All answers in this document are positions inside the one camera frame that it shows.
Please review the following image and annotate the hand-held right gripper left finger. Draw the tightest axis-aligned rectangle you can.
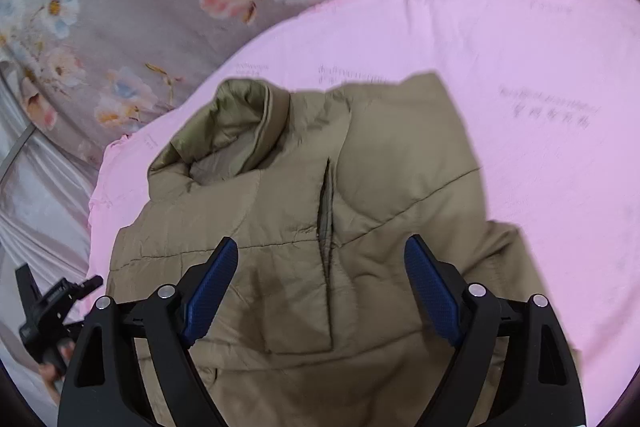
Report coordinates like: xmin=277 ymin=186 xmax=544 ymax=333
xmin=57 ymin=236 xmax=240 ymax=427

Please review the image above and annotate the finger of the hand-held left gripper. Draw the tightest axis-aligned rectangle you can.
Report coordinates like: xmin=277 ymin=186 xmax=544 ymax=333
xmin=59 ymin=276 xmax=104 ymax=308

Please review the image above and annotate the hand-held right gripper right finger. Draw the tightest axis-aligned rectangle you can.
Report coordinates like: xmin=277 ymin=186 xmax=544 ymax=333
xmin=404 ymin=234 xmax=587 ymax=427

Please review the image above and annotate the khaki padded jacket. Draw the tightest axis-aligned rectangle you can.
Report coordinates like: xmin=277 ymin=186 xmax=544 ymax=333
xmin=107 ymin=72 xmax=583 ymax=427

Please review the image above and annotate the person's left hand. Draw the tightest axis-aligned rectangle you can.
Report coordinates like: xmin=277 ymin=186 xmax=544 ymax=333
xmin=39 ymin=341 xmax=77 ymax=385

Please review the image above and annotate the silver satin cloth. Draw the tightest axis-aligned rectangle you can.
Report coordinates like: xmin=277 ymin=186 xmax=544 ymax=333
xmin=0 ymin=57 xmax=123 ymax=413

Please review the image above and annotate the grey metal pole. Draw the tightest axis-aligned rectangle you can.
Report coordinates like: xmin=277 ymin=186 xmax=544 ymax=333
xmin=0 ymin=127 xmax=36 ymax=180

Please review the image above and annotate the pink blanket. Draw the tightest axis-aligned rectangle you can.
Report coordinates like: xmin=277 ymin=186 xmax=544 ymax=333
xmin=87 ymin=0 xmax=640 ymax=427

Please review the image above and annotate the grey floral bedsheet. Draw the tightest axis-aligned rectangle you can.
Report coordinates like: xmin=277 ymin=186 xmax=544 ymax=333
xmin=0 ymin=0 xmax=551 ymax=168

